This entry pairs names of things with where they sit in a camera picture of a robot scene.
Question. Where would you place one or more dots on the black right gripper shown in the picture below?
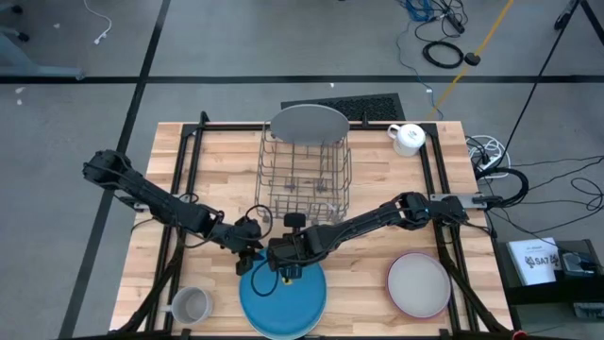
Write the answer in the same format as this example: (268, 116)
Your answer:
(292, 250)

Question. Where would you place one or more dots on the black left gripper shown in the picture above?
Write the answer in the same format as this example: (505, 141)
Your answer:
(240, 236)

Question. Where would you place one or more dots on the dark blue plate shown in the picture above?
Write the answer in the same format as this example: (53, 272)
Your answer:
(292, 307)

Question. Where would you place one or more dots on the purple plate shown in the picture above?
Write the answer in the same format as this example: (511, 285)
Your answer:
(419, 285)

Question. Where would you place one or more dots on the grey plate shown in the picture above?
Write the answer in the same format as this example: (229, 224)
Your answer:
(309, 124)

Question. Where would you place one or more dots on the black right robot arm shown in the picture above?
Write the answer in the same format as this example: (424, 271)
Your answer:
(368, 222)

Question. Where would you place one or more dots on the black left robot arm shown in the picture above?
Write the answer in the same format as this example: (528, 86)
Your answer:
(160, 203)

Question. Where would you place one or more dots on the grey mug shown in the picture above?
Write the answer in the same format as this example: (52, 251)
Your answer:
(191, 306)

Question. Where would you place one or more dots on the white plastic strip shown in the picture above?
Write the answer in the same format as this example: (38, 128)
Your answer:
(331, 206)

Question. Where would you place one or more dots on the white mug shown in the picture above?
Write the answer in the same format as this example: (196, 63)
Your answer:
(409, 141)

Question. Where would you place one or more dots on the black perforated floor grate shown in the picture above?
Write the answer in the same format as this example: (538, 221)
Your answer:
(368, 107)

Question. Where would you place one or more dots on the red stop button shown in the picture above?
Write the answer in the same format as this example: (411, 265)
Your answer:
(519, 335)

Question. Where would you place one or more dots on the white printed booklet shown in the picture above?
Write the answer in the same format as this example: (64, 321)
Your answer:
(533, 262)

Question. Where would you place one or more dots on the black side cart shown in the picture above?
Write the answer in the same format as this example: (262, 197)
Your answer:
(542, 295)

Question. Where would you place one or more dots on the grey furniture base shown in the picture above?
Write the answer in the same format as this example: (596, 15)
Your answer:
(47, 72)

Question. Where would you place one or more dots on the black electronic device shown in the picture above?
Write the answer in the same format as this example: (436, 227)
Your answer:
(578, 264)

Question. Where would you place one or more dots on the black power strip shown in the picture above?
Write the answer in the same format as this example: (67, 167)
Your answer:
(455, 22)

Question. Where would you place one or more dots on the grey labelled box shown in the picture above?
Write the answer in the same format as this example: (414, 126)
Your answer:
(590, 310)

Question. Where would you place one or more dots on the black tripod stand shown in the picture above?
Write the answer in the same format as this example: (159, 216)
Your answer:
(564, 19)

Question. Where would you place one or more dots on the black metal table frame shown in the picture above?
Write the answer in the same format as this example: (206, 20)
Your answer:
(226, 126)

